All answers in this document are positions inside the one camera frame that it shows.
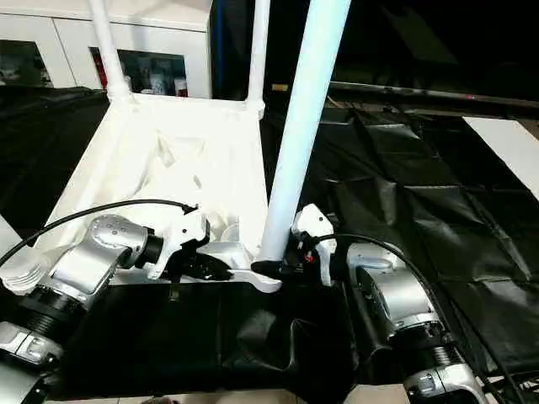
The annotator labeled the red package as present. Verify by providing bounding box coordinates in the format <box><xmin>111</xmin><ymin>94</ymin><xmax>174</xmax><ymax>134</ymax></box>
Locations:
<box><xmin>94</xmin><ymin>51</ymin><xmax>107</xmax><ymax>88</ymax></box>

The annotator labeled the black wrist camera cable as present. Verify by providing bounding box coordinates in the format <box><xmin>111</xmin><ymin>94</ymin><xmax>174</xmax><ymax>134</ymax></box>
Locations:
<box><xmin>0</xmin><ymin>199</ymin><xmax>200</xmax><ymax>267</ymax></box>
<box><xmin>310</xmin><ymin>232</ymin><xmax>526</xmax><ymax>404</ymax></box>

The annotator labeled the black left wrist camera cable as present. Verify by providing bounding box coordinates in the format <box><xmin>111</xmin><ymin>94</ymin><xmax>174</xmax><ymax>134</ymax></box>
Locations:
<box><xmin>0</xmin><ymin>199</ymin><xmax>200</xmax><ymax>267</ymax></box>

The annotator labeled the white plastic table top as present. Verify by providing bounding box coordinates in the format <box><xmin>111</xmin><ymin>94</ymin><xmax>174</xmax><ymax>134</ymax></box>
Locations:
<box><xmin>0</xmin><ymin>93</ymin><xmax>284</xmax><ymax>296</ymax></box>

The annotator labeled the white plastic table leg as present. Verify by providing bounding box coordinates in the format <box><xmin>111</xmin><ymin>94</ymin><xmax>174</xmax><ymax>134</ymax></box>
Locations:
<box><xmin>251</xmin><ymin>0</ymin><xmax>354</xmax><ymax>265</ymax></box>
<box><xmin>245</xmin><ymin>0</ymin><xmax>271</xmax><ymax>114</ymax></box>
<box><xmin>87</xmin><ymin>0</ymin><xmax>135</xmax><ymax>107</ymax></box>
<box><xmin>0</xmin><ymin>215</ymin><xmax>31</xmax><ymax>270</ymax></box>

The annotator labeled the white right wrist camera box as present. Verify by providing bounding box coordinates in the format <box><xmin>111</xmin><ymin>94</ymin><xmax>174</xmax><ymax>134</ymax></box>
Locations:
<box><xmin>292</xmin><ymin>203</ymin><xmax>337</xmax><ymax>288</ymax></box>

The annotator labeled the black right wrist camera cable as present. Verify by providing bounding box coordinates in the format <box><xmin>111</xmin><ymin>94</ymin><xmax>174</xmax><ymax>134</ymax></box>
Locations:
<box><xmin>310</xmin><ymin>232</ymin><xmax>526</xmax><ymax>404</ymax></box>

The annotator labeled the black plastic mat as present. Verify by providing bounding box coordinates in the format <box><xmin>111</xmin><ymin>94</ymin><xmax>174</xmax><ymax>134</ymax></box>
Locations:
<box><xmin>0</xmin><ymin>83</ymin><xmax>539</xmax><ymax>401</ymax></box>

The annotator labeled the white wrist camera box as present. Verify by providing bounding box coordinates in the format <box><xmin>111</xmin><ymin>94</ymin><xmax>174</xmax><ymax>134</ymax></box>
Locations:
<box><xmin>146</xmin><ymin>205</ymin><xmax>212</xmax><ymax>282</ymax></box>
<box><xmin>292</xmin><ymin>203</ymin><xmax>337</xmax><ymax>288</ymax></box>

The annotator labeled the white flat board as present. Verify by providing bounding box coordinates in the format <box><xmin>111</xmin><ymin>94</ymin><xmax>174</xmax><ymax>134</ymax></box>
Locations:
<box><xmin>461</xmin><ymin>115</ymin><xmax>539</xmax><ymax>183</ymax></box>

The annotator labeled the white glass-door cabinet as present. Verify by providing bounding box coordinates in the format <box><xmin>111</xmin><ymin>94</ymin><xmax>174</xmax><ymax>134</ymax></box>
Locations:
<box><xmin>0</xmin><ymin>0</ymin><xmax>212</xmax><ymax>101</ymax></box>

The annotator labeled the dark metal rod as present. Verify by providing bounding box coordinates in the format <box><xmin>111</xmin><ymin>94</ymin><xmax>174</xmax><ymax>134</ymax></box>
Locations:
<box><xmin>329</xmin><ymin>81</ymin><xmax>539</xmax><ymax>108</ymax></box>

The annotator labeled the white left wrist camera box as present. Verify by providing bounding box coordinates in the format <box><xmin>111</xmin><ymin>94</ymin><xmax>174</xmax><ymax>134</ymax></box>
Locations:
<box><xmin>146</xmin><ymin>205</ymin><xmax>212</xmax><ymax>282</ymax></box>

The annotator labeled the black cable bundle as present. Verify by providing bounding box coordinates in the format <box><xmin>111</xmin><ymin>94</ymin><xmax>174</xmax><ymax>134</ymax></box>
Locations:
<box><xmin>474</xmin><ymin>364</ymin><xmax>539</xmax><ymax>404</ymax></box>

